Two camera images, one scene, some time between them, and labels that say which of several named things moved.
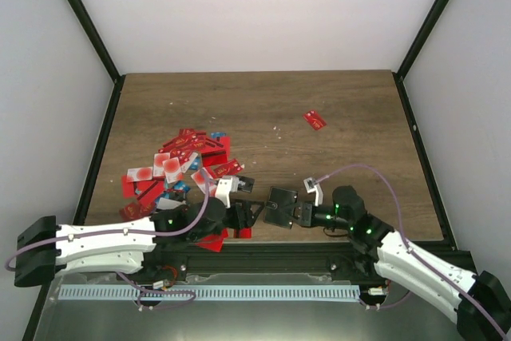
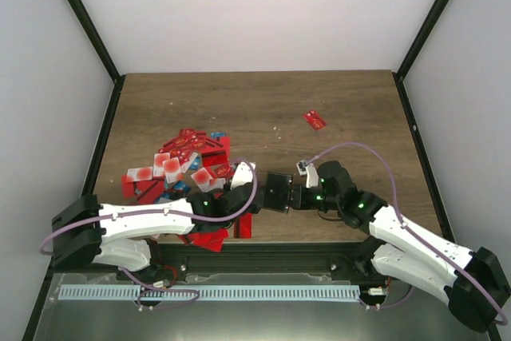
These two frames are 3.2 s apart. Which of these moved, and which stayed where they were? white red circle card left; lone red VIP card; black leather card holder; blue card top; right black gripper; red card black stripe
Moved: black leather card holder; right black gripper
Stayed: red card black stripe; blue card top; white red circle card left; lone red VIP card
